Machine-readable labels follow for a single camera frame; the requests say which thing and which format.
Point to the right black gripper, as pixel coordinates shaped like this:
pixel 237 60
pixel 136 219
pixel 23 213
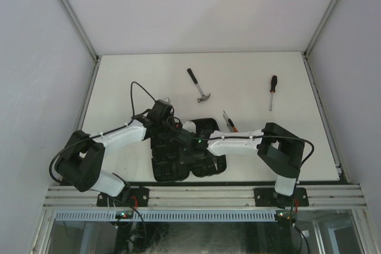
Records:
pixel 184 159

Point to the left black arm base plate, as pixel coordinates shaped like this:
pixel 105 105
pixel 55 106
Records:
pixel 133 196

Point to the small orange black precision screwdriver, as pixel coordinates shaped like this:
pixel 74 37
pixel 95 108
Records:
pixel 232 126

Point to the orange handled needle-nose pliers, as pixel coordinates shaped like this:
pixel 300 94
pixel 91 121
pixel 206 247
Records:
pixel 215 163

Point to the blue slotted cable duct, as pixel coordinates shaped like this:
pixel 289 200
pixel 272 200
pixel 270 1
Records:
pixel 167 215

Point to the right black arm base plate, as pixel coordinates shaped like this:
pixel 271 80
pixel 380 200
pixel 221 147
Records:
pixel 267 197

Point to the black handled claw hammer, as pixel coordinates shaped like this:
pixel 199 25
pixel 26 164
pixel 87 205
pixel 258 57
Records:
pixel 204 97

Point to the black orange handled screwdriver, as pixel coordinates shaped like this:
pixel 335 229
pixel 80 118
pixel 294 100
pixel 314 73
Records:
pixel 273 85

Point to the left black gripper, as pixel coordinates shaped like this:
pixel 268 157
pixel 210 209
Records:
pixel 170 115

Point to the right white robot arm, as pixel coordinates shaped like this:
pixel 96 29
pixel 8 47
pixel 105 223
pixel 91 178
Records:
pixel 279 149

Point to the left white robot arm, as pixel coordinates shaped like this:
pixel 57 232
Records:
pixel 80 162

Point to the black plastic tool case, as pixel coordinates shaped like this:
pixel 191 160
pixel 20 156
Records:
pixel 173 160

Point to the aluminium front frame rail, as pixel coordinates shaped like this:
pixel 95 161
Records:
pixel 214 197

